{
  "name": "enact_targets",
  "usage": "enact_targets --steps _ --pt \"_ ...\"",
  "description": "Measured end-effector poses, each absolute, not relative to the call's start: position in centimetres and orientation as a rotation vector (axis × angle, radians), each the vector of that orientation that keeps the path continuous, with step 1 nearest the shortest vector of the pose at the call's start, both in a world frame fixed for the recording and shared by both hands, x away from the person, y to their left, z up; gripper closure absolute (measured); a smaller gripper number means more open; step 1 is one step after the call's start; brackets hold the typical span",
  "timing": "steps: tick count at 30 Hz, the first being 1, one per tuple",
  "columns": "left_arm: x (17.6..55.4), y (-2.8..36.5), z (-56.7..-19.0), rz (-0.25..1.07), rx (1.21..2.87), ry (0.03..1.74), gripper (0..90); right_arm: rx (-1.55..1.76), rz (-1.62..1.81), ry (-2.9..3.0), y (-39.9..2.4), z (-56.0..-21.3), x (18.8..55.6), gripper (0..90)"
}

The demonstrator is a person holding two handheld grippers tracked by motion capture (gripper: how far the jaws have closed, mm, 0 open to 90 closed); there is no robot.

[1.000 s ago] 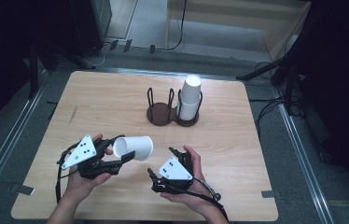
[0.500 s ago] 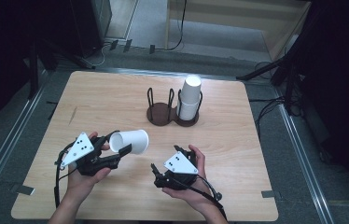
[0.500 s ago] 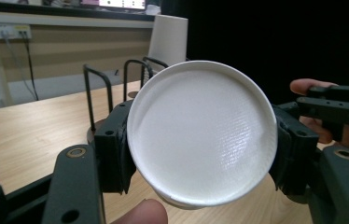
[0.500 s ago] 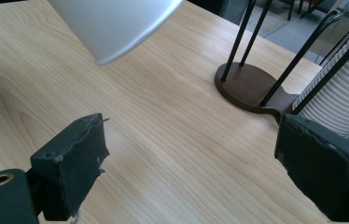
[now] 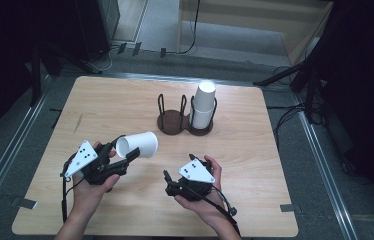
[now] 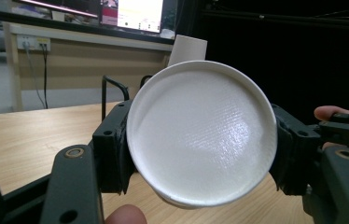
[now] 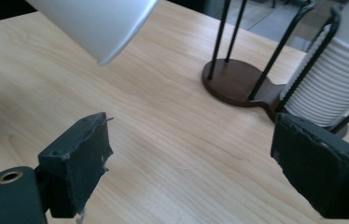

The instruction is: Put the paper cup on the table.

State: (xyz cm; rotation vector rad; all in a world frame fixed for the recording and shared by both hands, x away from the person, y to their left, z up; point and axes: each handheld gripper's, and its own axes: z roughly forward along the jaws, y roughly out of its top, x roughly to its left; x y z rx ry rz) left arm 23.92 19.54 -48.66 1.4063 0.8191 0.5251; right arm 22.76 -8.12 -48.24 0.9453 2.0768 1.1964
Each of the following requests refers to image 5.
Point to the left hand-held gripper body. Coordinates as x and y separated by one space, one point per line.
81 158

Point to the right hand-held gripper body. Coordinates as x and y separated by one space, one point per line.
195 173

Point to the white paper cup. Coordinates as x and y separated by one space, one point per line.
141 144
201 120
205 95

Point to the dark brown double cup holder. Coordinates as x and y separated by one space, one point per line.
171 122

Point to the person's right hand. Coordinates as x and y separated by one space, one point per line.
216 200

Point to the person's left hand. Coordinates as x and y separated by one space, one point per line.
88 196

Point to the grey tape strip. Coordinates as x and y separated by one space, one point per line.
25 202
290 208

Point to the black tripod stand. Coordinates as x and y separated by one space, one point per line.
36 73
308 83

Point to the black cabinet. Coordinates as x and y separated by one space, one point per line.
98 23

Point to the light wooden shelf unit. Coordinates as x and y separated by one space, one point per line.
241 30

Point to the metal floor rail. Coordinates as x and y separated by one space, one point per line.
11 146
325 173

